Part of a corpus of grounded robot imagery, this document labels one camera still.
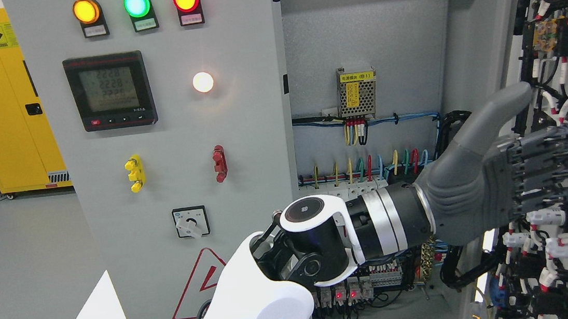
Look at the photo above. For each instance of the yellow indicator lamp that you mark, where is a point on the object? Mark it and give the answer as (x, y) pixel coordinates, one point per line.
(86, 11)

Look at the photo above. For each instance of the black white rotary switch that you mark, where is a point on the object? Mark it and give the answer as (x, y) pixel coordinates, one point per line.
(191, 222)

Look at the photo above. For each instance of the red terminal block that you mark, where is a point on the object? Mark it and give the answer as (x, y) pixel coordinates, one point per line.
(219, 158)

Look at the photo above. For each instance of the black digital power meter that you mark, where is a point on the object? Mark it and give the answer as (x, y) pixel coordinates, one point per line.
(111, 91)

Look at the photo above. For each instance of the white socket breaker row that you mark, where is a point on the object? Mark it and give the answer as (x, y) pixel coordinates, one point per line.
(344, 190)

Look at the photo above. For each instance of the relay terminal row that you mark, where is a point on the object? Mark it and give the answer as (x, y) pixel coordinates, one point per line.
(360, 287)

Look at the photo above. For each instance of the yellow terminal block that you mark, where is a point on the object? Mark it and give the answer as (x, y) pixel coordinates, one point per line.
(135, 168)

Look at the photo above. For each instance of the red electric hazard sign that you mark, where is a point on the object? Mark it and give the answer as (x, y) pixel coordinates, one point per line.
(201, 284)

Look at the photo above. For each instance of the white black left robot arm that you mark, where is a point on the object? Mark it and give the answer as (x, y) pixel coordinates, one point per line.
(316, 241)

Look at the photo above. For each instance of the perforated metal power supply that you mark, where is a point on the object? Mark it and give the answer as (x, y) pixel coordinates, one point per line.
(356, 92)

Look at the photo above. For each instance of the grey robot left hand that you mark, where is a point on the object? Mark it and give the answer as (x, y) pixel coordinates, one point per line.
(483, 180)

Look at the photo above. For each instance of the yellow safety cabinet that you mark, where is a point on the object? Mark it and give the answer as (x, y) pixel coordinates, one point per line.
(29, 155)

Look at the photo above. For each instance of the green indicator lamp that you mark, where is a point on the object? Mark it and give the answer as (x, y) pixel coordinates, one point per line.
(137, 8)

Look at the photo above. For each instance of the white indicator lamp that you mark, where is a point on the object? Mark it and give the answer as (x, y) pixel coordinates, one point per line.
(203, 82)

